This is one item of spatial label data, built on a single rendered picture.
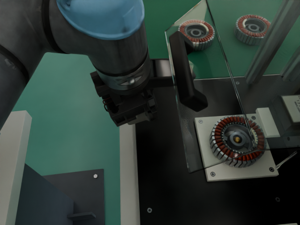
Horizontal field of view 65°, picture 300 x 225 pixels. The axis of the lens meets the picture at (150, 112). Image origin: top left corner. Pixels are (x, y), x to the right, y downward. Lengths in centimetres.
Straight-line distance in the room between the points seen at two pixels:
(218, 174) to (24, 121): 49
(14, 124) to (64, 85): 107
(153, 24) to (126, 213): 59
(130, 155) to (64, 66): 135
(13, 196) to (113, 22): 48
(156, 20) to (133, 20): 63
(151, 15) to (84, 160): 87
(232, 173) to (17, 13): 46
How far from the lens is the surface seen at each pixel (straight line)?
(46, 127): 157
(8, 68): 24
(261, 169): 57
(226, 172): 54
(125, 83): 31
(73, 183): 136
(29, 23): 27
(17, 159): 64
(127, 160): 56
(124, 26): 23
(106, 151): 140
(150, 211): 51
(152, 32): 82
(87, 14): 22
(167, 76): 39
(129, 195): 54
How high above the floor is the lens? 127
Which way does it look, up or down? 58 degrees down
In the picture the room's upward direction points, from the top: straight up
